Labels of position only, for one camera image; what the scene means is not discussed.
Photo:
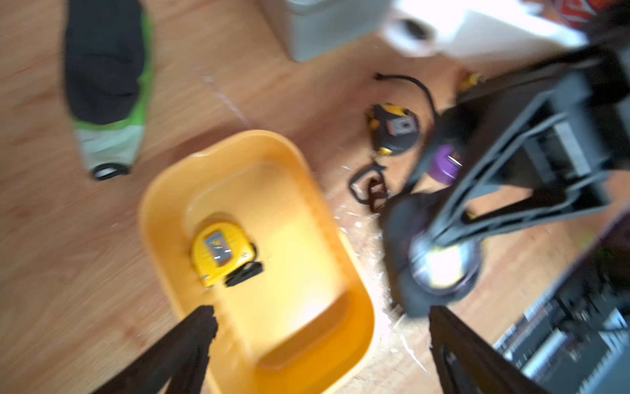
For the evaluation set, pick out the yellow plastic storage tray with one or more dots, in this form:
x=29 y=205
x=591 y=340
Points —
x=307 y=322

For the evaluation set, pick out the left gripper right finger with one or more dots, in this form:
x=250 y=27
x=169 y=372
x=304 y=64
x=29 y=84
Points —
x=465 y=363

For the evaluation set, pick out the black green work glove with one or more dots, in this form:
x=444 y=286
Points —
x=108 y=78

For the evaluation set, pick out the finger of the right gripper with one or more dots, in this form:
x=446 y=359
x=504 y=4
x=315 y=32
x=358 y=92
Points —
x=542 y=207
x=502 y=130

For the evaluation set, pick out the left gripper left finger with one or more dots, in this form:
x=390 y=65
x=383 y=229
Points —
x=177 y=363

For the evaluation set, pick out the black yellow tape measure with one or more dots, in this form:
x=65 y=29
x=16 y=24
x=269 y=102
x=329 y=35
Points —
x=394 y=129

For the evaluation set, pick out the round black Deli tape measure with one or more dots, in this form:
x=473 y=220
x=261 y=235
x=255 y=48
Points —
x=420 y=273

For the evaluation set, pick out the purple tape measure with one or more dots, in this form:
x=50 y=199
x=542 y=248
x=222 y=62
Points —
x=446 y=165

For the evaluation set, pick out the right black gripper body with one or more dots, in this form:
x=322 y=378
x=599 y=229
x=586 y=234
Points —
x=588 y=92

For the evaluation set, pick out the grey plastic lidded toolbox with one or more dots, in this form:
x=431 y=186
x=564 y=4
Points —
x=308 y=29

